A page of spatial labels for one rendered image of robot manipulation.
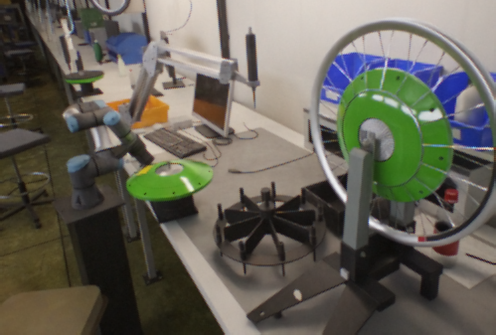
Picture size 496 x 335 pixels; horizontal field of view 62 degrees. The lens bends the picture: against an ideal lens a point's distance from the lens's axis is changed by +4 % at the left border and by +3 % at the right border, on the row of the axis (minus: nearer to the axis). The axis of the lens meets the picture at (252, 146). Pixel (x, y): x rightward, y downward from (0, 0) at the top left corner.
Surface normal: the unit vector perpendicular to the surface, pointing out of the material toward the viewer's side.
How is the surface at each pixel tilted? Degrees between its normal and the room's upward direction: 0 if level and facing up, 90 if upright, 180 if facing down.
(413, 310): 0
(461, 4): 90
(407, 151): 90
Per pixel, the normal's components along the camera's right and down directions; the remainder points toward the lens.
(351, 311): -0.32, -0.80
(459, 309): -0.06, -0.92
